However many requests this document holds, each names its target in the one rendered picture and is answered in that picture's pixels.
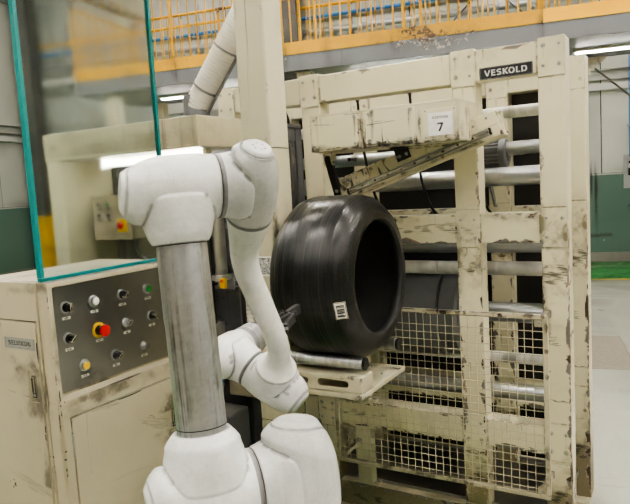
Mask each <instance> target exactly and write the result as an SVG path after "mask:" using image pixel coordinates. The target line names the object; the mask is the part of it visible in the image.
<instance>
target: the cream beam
mask: <svg viewBox="0 0 630 504"><path fill-rule="evenodd" d="M444 111H452V119H453V134H446V135H435V136H429V135H428V113H435V112H444ZM477 117H479V110H478V103H475V102H471V101H468V100H464V99H460V98H452V99H444V100H436V101H428V102H420V103H412V104H403V105H395V106H387V107H379V108H371V109H363V110H355V111H347V112H339V113H331V114H323V115H315V116H310V117H309V119H310V136H311V152H312V153H325V152H338V154H342V153H354V152H365V151H377V150H388V149H390V147H401V146H406V147H408V148H409V147H414V146H425V145H437V144H448V143H459V142H469V141H470V140H471V120H472V119H475V118H477Z"/></svg>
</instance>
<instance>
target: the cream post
mask: <svg viewBox="0 0 630 504"><path fill-rule="evenodd" d="M233 13H234V27H235V42H236V56H237V70H238V85H239V99H240V113H241V128H242V141H243V140H248V139H258V140H261V141H263V142H265V143H267V144H268V145H269V146H270V147H271V148H272V151H273V154H274V156H275V160H276V162H277V165H278V171H279V191H278V199H277V205H276V208H275V211H274V214H273V217H272V221H271V224H270V226H269V228H268V231H267V233H266V235H265V238H264V240H263V243H262V245H261V248H260V251H259V256H271V255H272V250H273V246H274V243H275V239H276V237H277V234H278V232H279V230H280V228H281V226H282V224H283V223H284V221H285V220H286V218H287V217H288V215H289V214H290V213H291V211H292V196H291V180H290V164H289V149H288V132H287V116H286V100H285V84H284V68H283V52H282V36H281V20H280V4H279V0H233ZM261 414H262V428H263V429H264V428H265V427H266V426H267V425H268V423H270V422H271V421H273V420H274V419H276V418H277V417H279V416H281V415H286V414H305V404H304V403H303V404H302V406H301V407H300V408H299V409H298V410H297V411H295V412H290V413H284V412H281V411H278V410H276V409H273V408H271V407H270V406H268V405H266V404H265V403H263V402H262V401H261Z"/></svg>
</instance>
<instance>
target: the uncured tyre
mask: <svg viewBox="0 0 630 504"><path fill-rule="evenodd" d="M405 276H406V271H405V255H404V248H403V243H402V239H401V235H400V232H399V229H398V226H397V224H396V222H395V220H394V218H393V216H392V215H391V214H390V212H389V211H388V210H387V209H386V208H385V207H384V206H383V205H382V204H381V203H380V202H379V201H378V200H376V199H375V198H373V197H370V196H366V195H362V194H354V195H334V196H316V197H313V198H310V199H307V200H305V201H303V202H301V203H299V204H298V205H297V206H296V207H295V208H294V209H293V210H292V211H291V213H290V214H289V215H288V217H287V218H286V220H285V221H284V223H283V224H282V226H281V228H280V230H279V232H278V234H277V237H276V239H275V243H274V246H273V250H272V255H271V262H270V291H271V297H272V300H273V302H274V305H275V307H276V310H277V312H278V314H279V313H280V310H283V311H285V310H287V309H288V308H290V307H291V306H293V305H295V304H300V309H301V313H300V314H299V315H297V316H296V317H295V318H296V322H295V323H294V324H293V325H292V326H291V327H290V329H289V332H288V333H286V334H287V336H288V337H289V339H290V340H291V341H292V342H293V343H294V344H295V345H296V346H298V347H299V348H301V349H303V350H305V351H308V352H316V353H326V354H337V355H347V356H357V357H362V356H368V355H370V354H373V353H374V352H375V351H377V350H378V349H379V348H380V347H381V346H382V345H383V344H384V343H385V342H386V341H387V340H388V339H389V338H390V336H391V335H392V333H393V331H394V329H395V327H396V325H397V322H398V320H399V317H400V313H401V309H402V305H403V299H404V292H405ZM344 301H345V303H346V308H347V313H348V319H340V320H336V316H335V311H334V307H333V303H337V302H344Z"/></svg>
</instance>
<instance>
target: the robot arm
mask: <svg viewBox="0 0 630 504"><path fill-rule="evenodd" d="M278 191H279V171H278V165H277V162H276V160H275V156H274V154H273V151H272V148H271V147H270V146H269V145H268V144H267V143H265V142H263V141H261V140H258V139H248V140H243V141H241V142H239V143H237V144H236V145H234V146H233V147H232V150H231V152H224V153H217V154H204V153H180V154H169V155H161V156H155V157H151V158H148V159H145V160H142V161H140V162H138V163H136V164H134V165H132V166H130V167H128V168H127V169H125V170H123V171H122V172H120V175H119V183H118V205H119V211H120V213H121V214H122V216H123V217H124V218H125V220H127V221H128V222H129V223H131V224H132V225H135V226H142V228H143V230H144V232H145V234H146V237H147V240H148V241H149V243H150V244H151V245H152V246H156V249H157V252H156V255H157V264H158V273H159V282H160V291H161V300H162V309H163V318H164V325H165V331H166V340H167V349H168V358H169V368H170V377H171V386H172V395H173V404H174V413H175V422H176V431H175V432H174V433H173V434H172V435H171V437H170V438H169V440H168V441H167V443H166V445H165V447H164V457H163V465H162V466H159V467H156V468H154V469H153V470H152V471H151V473H150V474H149V476H148V477H147V479H146V483H145V486H144V488H143V496H144V501H145V504H341V485H340V476H339V468H338V462H337V457H336V453H335V449H334V446H333V444H332V441H331V439H330V437H329V435H328V433H327V431H326V430H325V429H324V428H323V426H322V425H321V423H320V422H319V421H318V420H317V419H316V418H315V417H314V416H311V415H307V414H286V415H281V416H279V417H277V418H276V419H274V420H273V421H271V422H270V423H268V425H267V426H266V427H265V428H264V429H263V431H262V432H261V440H260V441H258V442H256V443H255V444H253V445H251V446H250V447H248V448H244V445H243V443H242V440H241V436H240V434H239V433H238V432H237V431H236V430H235V429H234V428H233V427H232V426H231V425H230V424H228V423H227V419H226V410H225V400H224V391H223V382H222V379H229V380H232V381H235V382H237V383H239V384H241V385H242V386H243V387H245V388H246V389H247V390H248V391H249V392H250V393H251V394H252V395H253V396H255V397H256V398H257V399H259V400H260V401H262V402H263V403H265V404H266V405H268V406H270V407H271V408H273V409H276V410H278V411H281V412H284V413H290V412H295V411H297V410H298V409H299V408H300V407H301V406H302V404H303V403H304V402H305V400H306V399H307V397H308V395H309V392H308V386H307V384H306V382H305V380H304V379H303V378H302V377H301V376H300V375H299V371H298V370H297V367H296V363H295V361H294V359H293V358H292V357H291V356H290V346H289V341H288V338H287V335H286V333H288V332H289V329H290V327H291V326H292V325H293V324H294V323H295V322H296V318H295V317H296V316H297V315H299V314H300V313H301V309H300V304H295V305H293V306H291V307H290V308H288V309H287V310H285V311H283V310H280V313H279V314H278V312H277V310H276V307H275V305H274V302H273V300H272V297H271V295H270V293H269V290H268V288H267V285H266V283H265V280H264V278H263V275H262V272H261V269H260V264H259V251H260V248H261V245H262V243H263V240H264V238H265V235H266V233H267V231H268V228H269V226H270V224H271V221H272V217H273V214H274V211H275V208H276V205H277V199H278ZM215 218H226V220H227V227H228V235H229V246H230V257H231V262H232V267H233V271H234V274H235V277H236V279H237V282H238V284H239V287H240V289H241V291H242V293H243V295H244V297H245V300H246V302H247V304H248V306H249V308H250V310H251V312H252V314H253V316H254V318H255V320H256V321H252V322H251V323H246V324H244V325H242V326H241V327H239V328H237V329H235V330H233V331H228V332H226V333H224V334H222V335H220V336H218V337H217V328H216V319H215V310H214V300H213V291H212V282H211V273H210V264H209V255H208V246H207V241H209V239H210V237H211V235H212V231H213V225H214V220H215ZM266 345H267V352H265V353H264V352H262V350H264V348H265V347H266Z"/></svg>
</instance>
